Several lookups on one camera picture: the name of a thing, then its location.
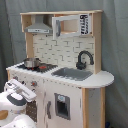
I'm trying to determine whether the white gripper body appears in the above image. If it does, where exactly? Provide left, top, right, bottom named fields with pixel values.
left=4, top=79, right=36, bottom=102

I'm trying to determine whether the white oven door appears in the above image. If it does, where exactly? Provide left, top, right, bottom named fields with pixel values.
left=26, top=98, right=41, bottom=122

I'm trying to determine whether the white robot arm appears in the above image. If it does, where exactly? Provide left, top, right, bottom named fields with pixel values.
left=0, top=79, right=37, bottom=128

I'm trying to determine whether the wooden toy kitchen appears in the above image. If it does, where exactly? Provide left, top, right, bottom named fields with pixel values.
left=7, top=10, right=114, bottom=128

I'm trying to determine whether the red right stove knob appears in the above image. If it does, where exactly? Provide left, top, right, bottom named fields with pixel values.
left=31, top=81, right=37, bottom=87

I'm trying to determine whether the silver toy pot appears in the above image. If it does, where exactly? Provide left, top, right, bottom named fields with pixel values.
left=23, top=58, right=41, bottom=68

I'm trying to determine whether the black toy stovetop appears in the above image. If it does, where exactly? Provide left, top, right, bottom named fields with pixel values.
left=17, top=63, right=58, bottom=73

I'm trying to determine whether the grey range hood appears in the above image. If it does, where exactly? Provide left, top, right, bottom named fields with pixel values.
left=25, top=15, right=53, bottom=34

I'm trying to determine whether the grey toy sink basin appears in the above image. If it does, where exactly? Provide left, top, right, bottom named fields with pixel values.
left=52, top=67, right=92, bottom=81

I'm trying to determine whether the black toy faucet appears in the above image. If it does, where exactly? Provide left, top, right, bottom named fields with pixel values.
left=75, top=50, right=95, bottom=71

